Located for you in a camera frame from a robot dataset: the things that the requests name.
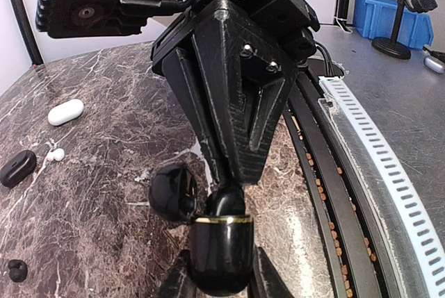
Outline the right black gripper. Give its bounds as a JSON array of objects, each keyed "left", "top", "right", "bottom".
[{"left": 151, "top": 0, "right": 320, "bottom": 185}]

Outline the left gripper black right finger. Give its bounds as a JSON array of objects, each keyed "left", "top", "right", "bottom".
[{"left": 248, "top": 247, "right": 293, "bottom": 298}]

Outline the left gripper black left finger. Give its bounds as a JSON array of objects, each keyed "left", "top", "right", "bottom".
[{"left": 155, "top": 251, "right": 197, "bottom": 298}]

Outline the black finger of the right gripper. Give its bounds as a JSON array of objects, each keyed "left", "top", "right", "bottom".
[{"left": 163, "top": 46, "right": 236, "bottom": 186}]

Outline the black round charging case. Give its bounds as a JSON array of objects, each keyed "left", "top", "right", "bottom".
[{"left": 148, "top": 163, "right": 254, "bottom": 297}]

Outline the white oval charging case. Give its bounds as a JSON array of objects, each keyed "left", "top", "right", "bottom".
[{"left": 47, "top": 99, "right": 84, "bottom": 126}]

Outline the black oval charging case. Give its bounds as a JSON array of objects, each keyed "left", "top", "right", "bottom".
[{"left": 1, "top": 150, "right": 37, "bottom": 188}]

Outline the white earbud near case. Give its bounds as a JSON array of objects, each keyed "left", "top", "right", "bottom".
[{"left": 46, "top": 148, "right": 65, "bottom": 162}]

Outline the blue plastic bin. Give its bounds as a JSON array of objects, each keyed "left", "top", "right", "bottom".
[{"left": 353, "top": 0, "right": 434, "bottom": 50}]

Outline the black round-base stand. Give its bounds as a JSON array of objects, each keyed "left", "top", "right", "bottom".
[{"left": 371, "top": 0, "right": 438, "bottom": 60}]

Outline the silver grey computer mouse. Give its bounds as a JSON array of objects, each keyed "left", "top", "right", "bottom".
[{"left": 423, "top": 55, "right": 445, "bottom": 74}]

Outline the white slotted cable duct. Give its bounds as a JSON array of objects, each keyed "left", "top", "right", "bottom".
[{"left": 318, "top": 76, "right": 444, "bottom": 297}]

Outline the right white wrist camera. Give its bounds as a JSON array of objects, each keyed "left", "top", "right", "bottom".
[{"left": 34, "top": 0, "right": 223, "bottom": 40}]

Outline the right black frame post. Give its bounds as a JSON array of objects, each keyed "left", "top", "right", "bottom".
[{"left": 10, "top": 0, "right": 44, "bottom": 65}]

